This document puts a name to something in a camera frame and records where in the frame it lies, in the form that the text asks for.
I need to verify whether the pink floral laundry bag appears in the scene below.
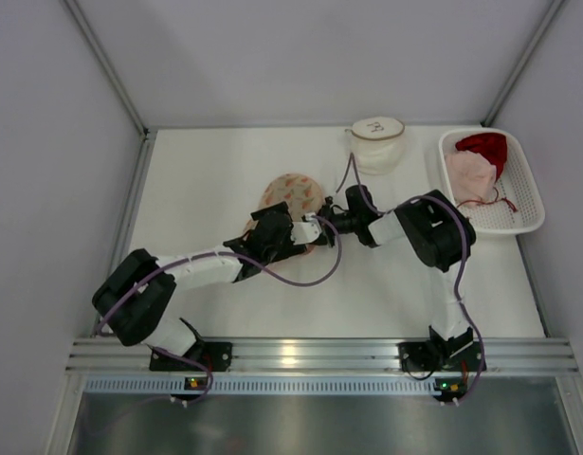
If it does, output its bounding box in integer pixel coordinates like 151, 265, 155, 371
236, 173, 324, 254

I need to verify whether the white round mesh laundry bag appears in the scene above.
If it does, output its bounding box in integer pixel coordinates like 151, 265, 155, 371
345, 116, 407, 175

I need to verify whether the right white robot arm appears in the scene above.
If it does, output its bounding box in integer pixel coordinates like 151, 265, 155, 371
318, 185, 476, 357

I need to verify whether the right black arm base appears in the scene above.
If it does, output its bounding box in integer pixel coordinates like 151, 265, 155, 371
398, 340, 483, 373

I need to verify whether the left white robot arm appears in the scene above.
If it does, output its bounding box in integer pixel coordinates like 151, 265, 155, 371
92, 202, 321, 356

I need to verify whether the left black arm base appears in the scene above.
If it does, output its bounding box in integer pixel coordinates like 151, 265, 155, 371
149, 341, 233, 373

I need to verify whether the white plastic laundry basket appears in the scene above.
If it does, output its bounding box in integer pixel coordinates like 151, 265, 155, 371
439, 128, 545, 237

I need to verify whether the pink garment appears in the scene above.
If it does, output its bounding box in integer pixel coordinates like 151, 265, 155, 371
446, 151, 497, 204

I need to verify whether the red garment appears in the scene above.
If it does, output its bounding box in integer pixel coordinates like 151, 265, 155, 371
455, 133, 508, 180

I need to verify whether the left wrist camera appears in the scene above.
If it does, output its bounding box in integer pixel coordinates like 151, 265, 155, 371
290, 212, 322, 246

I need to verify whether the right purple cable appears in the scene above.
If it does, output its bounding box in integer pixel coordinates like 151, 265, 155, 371
336, 154, 486, 404

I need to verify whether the aluminium mounting rail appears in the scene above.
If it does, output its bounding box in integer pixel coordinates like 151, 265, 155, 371
65, 337, 578, 377

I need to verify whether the white slotted cable duct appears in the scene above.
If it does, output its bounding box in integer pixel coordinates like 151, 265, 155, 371
84, 375, 465, 396

